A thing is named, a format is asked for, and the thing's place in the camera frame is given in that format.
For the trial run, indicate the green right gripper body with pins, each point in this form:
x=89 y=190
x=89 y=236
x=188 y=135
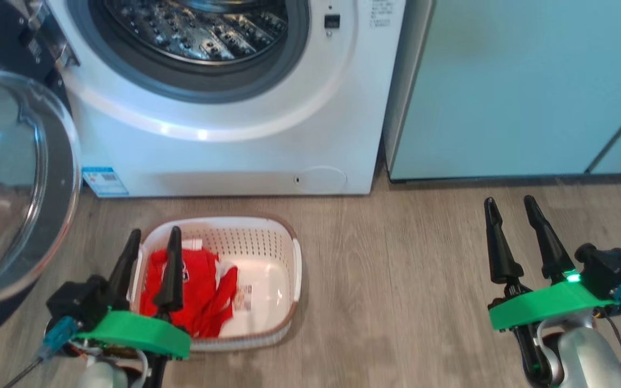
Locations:
x=547 y=304

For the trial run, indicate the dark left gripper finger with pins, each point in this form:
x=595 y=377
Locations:
x=170 y=280
x=124 y=269

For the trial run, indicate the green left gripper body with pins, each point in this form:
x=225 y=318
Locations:
x=138 y=334

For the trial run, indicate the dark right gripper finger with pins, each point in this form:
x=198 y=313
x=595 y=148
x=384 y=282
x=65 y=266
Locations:
x=499 y=253
x=547 y=242

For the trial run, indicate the red jersey with number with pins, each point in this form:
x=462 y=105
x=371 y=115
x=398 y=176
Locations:
x=197 y=280

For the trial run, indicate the plain red garment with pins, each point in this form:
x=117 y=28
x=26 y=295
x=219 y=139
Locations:
x=224 y=296

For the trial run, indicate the washing machine glass door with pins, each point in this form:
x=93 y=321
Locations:
x=14 y=178

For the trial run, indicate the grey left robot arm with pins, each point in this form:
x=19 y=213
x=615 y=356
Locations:
x=105 y=374

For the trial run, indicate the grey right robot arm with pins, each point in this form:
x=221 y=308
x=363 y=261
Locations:
x=591 y=355

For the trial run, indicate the white front-load washing machine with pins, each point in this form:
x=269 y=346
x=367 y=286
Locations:
x=235 y=156

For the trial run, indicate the stainless steel washer drum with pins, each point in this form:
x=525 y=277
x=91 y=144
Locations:
x=192 y=29

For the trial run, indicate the black door lock slot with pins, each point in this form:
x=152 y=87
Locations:
x=332 y=22

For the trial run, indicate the paper label inside basket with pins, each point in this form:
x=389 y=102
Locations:
x=243 y=298

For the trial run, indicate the blue energy label sticker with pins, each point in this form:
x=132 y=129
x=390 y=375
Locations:
x=104 y=181

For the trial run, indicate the white perforated laundry basket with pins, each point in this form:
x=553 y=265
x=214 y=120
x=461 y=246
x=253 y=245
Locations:
x=267 y=269

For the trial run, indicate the teal cabinet with grey side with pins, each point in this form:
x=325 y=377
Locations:
x=494 y=91

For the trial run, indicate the round white filter cover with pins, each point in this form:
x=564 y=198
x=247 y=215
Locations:
x=321 y=179

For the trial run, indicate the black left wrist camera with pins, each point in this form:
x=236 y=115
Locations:
x=76 y=302

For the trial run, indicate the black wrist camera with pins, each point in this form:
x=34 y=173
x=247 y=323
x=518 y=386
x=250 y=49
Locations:
x=609 y=269
x=76 y=302

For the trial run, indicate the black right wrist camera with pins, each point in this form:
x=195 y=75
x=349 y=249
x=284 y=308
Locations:
x=609 y=269

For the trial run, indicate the blue left camera connector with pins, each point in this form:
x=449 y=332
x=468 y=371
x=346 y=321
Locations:
x=58 y=337

